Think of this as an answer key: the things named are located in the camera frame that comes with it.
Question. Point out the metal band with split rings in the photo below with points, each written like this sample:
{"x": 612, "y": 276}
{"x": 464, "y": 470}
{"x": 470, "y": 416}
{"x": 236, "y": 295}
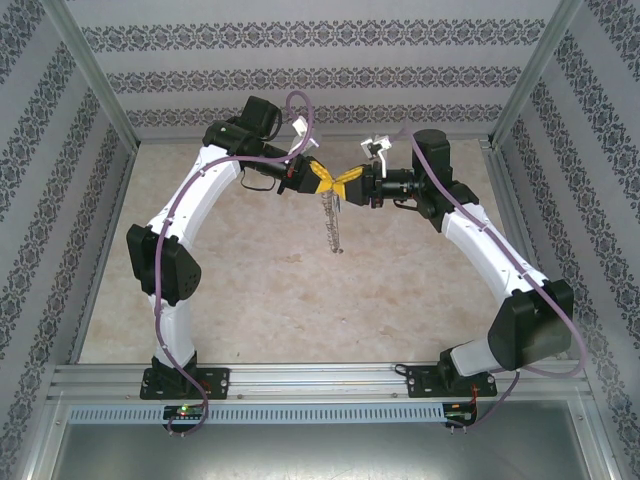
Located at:
{"x": 334, "y": 225}

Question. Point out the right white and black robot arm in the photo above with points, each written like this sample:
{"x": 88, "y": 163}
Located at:
{"x": 485, "y": 245}

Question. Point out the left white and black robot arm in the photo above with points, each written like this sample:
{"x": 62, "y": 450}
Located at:
{"x": 200, "y": 200}

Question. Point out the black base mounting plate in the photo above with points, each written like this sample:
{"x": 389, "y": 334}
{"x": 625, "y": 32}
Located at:
{"x": 217, "y": 382}
{"x": 420, "y": 382}

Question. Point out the small circuit board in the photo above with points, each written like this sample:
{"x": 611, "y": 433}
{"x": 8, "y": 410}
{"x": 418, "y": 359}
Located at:
{"x": 457, "y": 414}
{"x": 185, "y": 411}

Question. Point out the grey metal sheet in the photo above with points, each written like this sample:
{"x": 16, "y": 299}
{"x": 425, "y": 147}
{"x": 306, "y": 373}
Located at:
{"x": 320, "y": 455}

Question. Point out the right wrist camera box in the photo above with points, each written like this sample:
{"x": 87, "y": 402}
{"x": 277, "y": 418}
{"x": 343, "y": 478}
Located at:
{"x": 382, "y": 142}

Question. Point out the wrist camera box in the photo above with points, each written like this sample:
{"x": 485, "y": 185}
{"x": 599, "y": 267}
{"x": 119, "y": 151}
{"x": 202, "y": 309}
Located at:
{"x": 300, "y": 125}
{"x": 382, "y": 142}

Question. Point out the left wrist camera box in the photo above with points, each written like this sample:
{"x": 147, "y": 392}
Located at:
{"x": 300, "y": 125}

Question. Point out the aluminium frame rail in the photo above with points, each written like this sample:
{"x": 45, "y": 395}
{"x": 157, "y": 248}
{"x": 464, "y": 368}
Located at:
{"x": 175, "y": 139}

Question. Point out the aluminium frame post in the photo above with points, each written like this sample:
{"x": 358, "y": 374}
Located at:
{"x": 90, "y": 65}
{"x": 537, "y": 65}

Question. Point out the wide aluminium base rail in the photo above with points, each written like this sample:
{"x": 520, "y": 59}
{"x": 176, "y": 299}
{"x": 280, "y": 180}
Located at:
{"x": 320, "y": 382}

